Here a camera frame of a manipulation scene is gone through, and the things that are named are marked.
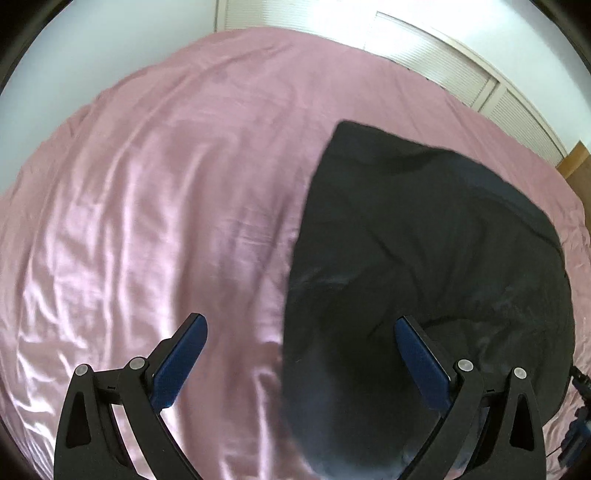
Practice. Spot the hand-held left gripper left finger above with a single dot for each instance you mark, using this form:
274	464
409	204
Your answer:
178	364

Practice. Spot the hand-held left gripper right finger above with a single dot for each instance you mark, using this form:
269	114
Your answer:
422	364

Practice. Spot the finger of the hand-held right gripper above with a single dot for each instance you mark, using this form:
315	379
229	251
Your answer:
582	381

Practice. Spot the black hooded jacket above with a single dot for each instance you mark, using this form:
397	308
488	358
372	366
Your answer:
415	230

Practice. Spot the bed with pink sheet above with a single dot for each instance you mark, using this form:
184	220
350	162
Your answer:
161	184

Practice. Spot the wooden panel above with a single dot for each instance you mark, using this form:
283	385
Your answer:
577	164

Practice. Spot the white louvered closet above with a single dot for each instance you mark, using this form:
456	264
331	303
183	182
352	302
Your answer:
438	60

